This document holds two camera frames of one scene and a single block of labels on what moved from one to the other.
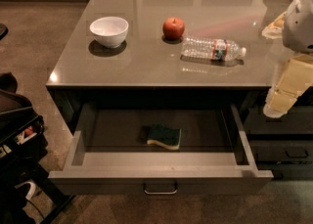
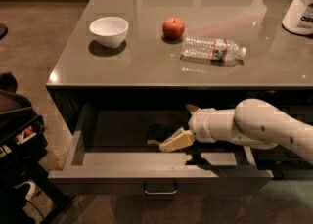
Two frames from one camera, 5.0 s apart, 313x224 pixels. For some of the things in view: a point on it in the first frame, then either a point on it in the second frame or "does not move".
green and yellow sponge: x=164 y=135 does not move
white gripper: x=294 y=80 → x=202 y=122
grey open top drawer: x=162 y=148 does not move
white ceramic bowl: x=110 y=31 does not move
